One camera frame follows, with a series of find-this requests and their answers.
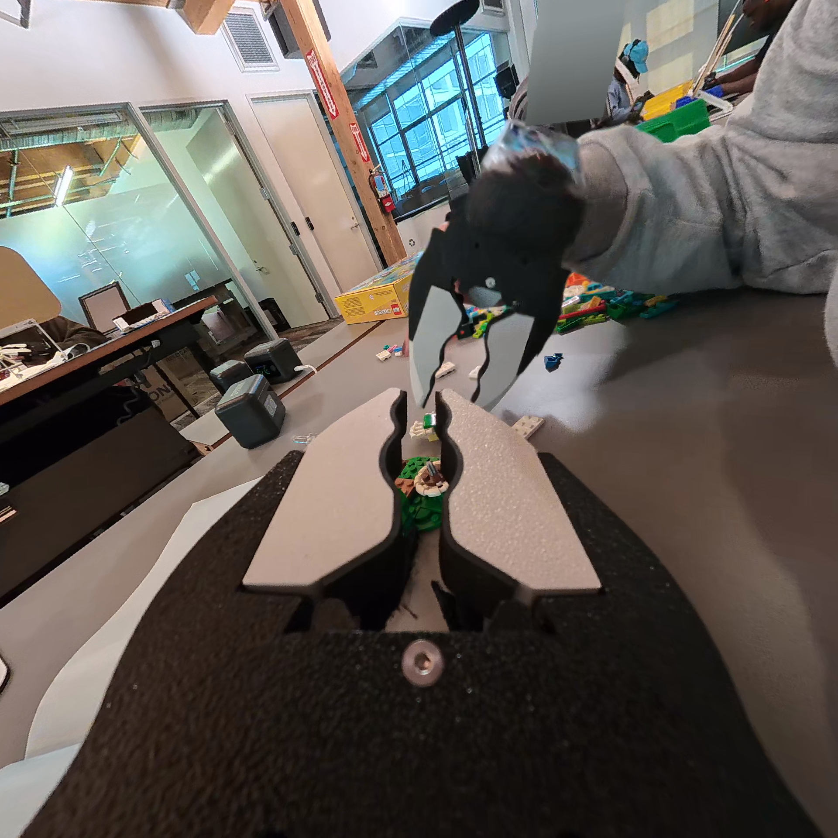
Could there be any green plastic bin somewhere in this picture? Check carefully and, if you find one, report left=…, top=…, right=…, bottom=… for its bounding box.
left=638, top=98, right=712, bottom=142

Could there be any green lego build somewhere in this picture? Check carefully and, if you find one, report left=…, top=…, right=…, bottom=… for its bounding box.
left=395, top=454, right=454, bottom=535

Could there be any glass partition wall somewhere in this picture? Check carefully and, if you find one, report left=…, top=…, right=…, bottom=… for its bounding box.
left=0, top=98, right=341, bottom=341

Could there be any yellow lego box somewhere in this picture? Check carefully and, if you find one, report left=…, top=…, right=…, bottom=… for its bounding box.
left=334, top=257, right=421, bottom=326

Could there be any yellow plastic bin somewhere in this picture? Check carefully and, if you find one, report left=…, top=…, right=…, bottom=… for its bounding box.
left=644, top=79, right=695, bottom=120

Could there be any black framed picture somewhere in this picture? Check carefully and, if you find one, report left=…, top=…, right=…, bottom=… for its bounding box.
left=78, top=281, right=131, bottom=334

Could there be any white air vent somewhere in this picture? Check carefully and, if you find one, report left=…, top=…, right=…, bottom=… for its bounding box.
left=221, top=10, right=280, bottom=71

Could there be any pale door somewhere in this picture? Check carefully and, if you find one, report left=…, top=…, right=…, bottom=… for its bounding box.
left=247, top=92, right=384, bottom=325

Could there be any large grid window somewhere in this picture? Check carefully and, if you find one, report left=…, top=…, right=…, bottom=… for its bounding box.
left=343, top=29, right=518, bottom=204

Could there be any black pole stand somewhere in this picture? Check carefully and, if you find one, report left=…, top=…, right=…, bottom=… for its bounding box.
left=430, top=0, right=500, bottom=197

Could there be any wooden column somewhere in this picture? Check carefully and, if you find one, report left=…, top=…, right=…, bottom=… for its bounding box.
left=278, top=0, right=408, bottom=266

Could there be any brown office desk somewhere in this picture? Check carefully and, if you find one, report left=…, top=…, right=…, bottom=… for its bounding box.
left=0, top=295, right=223, bottom=603

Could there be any person's right forearm grey sleeve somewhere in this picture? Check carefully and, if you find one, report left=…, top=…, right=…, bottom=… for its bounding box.
left=563, top=0, right=838, bottom=295

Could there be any black ceiling speaker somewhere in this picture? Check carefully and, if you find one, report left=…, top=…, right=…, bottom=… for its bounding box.
left=264, top=0, right=306, bottom=61

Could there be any small dark grey power station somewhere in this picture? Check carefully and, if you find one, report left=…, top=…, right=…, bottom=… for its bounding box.
left=244, top=338, right=304, bottom=385
left=209, top=358, right=254, bottom=394

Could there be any large dark grey power station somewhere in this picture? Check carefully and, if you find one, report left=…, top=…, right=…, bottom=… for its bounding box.
left=214, top=374, right=288, bottom=450

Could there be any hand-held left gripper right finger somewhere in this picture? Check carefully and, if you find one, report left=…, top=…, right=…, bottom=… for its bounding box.
left=435, top=388, right=603, bottom=604

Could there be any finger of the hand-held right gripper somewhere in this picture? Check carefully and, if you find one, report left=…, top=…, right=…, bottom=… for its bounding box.
left=470, top=312, right=536, bottom=407
left=406, top=282, right=468, bottom=408

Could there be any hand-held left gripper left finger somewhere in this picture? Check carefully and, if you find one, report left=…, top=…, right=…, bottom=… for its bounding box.
left=242, top=388, right=408, bottom=597

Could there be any pile of colourful lego bricks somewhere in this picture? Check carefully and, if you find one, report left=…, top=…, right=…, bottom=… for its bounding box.
left=556, top=270, right=680, bottom=335

